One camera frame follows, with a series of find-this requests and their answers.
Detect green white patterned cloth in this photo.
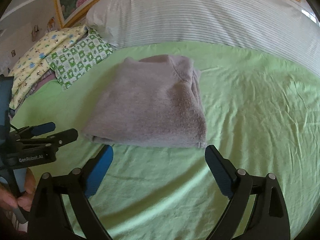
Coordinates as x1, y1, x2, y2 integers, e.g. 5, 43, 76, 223
46, 29, 113, 90

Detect yellow patterned cloth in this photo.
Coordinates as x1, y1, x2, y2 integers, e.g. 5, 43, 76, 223
9, 25, 88, 110

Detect person's left hand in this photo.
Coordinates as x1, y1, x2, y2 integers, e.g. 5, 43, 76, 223
0, 168, 37, 213

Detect light green bed sheet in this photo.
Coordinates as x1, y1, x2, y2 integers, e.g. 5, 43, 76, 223
12, 42, 319, 239

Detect white striped pillow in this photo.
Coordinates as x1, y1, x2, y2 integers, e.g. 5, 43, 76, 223
86, 0, 319, 74

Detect beige fleece sweater brown cuffs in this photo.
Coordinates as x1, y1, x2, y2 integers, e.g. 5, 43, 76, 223
83, 55, 207, 148

